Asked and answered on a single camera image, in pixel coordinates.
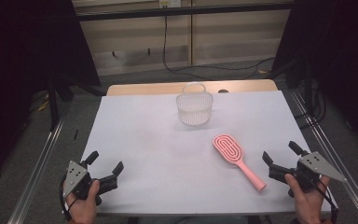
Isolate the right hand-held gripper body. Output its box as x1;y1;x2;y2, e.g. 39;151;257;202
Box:
268;151;348;199

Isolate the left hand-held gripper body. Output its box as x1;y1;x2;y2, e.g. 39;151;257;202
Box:
62;160;119;206

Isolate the pink hairbrush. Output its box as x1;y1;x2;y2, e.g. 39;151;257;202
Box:
212;133;268;193

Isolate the clear plastic basket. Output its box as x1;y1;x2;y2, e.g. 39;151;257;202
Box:
175;81;214;127

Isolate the person's left hand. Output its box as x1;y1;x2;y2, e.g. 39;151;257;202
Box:
63;179;103;224

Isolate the person's right hand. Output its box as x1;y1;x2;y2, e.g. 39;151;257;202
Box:
284;173;333;224

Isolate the white table cover sheet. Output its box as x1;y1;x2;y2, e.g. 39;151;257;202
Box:
62;90;340;216

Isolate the black metal stand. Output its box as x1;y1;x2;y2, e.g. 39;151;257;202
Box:
46;74;107;132
266;55;328;126

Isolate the wooden table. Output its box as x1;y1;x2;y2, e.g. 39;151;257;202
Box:
105;78;279;97

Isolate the dark curtain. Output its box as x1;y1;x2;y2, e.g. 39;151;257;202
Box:
0;0;103;189
271;0;358;154

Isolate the black horizontal bar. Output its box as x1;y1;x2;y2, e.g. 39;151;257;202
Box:
74;2;295;22

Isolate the metal floor rail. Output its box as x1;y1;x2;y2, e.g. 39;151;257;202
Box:
290;91;358;224
7;114;67;224

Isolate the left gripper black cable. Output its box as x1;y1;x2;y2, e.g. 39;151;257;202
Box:
58;175;76;222

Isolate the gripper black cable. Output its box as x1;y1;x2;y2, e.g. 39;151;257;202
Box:
58;175;76;222
304;174;339;224

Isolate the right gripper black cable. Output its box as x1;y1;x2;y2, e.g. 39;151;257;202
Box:
304;174;339;224

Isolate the black wall power cable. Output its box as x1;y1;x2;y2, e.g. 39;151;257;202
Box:
161;7;276;81

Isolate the white wall outlet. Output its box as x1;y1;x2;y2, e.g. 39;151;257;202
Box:
158;0;182;9

